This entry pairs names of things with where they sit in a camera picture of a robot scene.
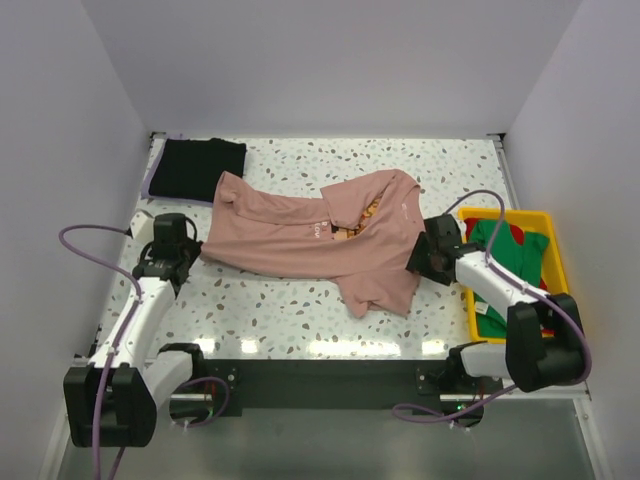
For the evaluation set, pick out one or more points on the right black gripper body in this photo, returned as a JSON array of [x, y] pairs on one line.
[[421, 260]]

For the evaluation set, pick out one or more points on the yellow plastic bin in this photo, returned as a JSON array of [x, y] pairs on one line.
[[526, 246]]

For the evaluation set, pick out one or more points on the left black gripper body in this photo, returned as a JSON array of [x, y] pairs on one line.
[[191, 250]]

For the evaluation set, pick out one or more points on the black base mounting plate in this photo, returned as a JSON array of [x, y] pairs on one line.
[[327, 385]]

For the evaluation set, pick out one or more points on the pink printed t-shirt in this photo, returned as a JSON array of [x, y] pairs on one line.
[[359, 234]]

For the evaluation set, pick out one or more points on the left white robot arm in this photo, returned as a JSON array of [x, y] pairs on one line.
[[113, 397]]

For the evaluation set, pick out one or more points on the red t-shirt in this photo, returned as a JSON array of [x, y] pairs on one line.
[[520, 235]]

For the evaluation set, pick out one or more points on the green t-shirt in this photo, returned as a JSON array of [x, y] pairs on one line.
[[510, 255]]

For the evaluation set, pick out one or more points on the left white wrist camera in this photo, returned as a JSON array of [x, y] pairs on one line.
[[141, 227]]

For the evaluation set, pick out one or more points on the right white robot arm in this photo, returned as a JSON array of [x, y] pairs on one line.
[[545, 343]]

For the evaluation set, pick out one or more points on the folded black t-shirt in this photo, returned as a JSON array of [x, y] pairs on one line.
[[191, 169]]

